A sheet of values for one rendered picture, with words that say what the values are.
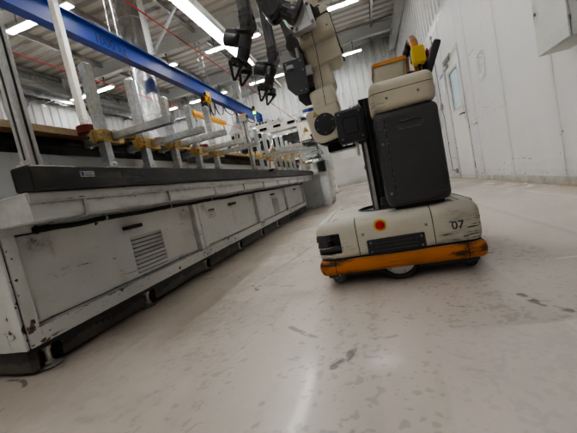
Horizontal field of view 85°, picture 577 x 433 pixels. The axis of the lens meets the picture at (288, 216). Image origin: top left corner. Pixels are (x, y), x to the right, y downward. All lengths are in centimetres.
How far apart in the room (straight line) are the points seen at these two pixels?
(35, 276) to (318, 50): 151
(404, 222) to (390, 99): 50
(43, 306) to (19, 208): 42
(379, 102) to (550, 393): 106
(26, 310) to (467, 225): 164
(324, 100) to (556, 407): 132
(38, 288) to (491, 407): 145
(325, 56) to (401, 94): 44
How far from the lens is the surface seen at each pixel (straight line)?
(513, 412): 77
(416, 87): 143
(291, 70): 163
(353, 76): 1271
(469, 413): 75
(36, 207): 130
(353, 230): 137
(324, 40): 170
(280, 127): 648
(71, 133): 166
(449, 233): 140
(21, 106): 135
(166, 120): 140
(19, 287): 146
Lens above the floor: 46
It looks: 5 degrees down
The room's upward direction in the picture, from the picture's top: 12 degrees counter-clockwise
